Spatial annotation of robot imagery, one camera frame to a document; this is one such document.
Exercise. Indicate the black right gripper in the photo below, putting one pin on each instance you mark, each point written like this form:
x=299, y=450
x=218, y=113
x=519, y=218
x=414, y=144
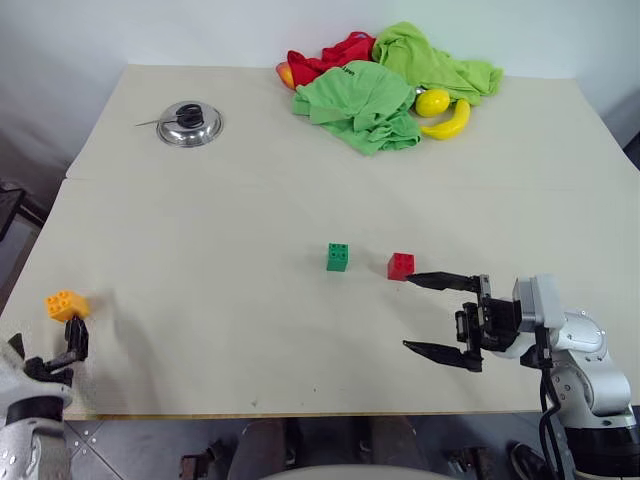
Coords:
x=492, y=320

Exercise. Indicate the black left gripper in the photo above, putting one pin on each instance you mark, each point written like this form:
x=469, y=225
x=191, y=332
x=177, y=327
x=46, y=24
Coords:
x=47, y=372

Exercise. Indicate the orange toy building block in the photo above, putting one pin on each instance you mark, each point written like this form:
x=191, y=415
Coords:
x=65, y=304

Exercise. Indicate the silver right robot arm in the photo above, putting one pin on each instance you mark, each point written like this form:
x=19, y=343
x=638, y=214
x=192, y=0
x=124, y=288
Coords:
x=595, y=385

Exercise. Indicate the red toy building block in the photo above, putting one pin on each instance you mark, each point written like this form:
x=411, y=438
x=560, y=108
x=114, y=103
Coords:
x=400, y=267

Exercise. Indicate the green toy building block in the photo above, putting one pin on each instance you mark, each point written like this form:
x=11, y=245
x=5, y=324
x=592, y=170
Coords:
x=338, y=257

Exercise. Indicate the black shoe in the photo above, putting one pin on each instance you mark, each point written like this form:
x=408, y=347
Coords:
x=530, y=462

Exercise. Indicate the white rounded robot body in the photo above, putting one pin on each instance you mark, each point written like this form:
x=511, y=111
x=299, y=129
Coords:
x=345, y=474

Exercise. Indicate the yellow banana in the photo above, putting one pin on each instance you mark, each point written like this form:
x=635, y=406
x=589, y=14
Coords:
x=450, y=125

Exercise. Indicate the yellow lemon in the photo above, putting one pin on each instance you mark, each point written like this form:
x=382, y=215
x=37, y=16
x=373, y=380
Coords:
x=432, y=102

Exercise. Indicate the green shirt with dark print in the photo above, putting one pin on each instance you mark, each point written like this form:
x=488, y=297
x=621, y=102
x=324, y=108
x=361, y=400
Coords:
x=360, y=105

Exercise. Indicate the thin metal stick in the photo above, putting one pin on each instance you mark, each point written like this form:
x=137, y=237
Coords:
x=147, y=123

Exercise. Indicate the steel pot lid black knob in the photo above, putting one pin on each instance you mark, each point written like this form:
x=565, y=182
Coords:
x=187, y=131

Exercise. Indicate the plain green cloth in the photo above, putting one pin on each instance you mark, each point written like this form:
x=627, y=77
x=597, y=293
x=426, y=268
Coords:
x=425, y=55

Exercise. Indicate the red cloth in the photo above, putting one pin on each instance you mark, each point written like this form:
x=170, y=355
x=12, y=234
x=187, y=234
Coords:
x=330, y=57

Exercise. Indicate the orange red peach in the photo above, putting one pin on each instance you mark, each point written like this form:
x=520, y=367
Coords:
x=285, y=75

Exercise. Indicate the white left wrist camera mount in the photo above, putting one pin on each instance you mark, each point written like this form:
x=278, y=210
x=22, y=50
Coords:
x=12, y=377

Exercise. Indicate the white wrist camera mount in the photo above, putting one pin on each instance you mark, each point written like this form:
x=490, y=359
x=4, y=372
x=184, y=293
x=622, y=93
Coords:
x=12, y=377
x=537, y=300

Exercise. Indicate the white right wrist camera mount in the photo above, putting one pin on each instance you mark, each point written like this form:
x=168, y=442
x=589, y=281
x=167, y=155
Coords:
x=537, y=300

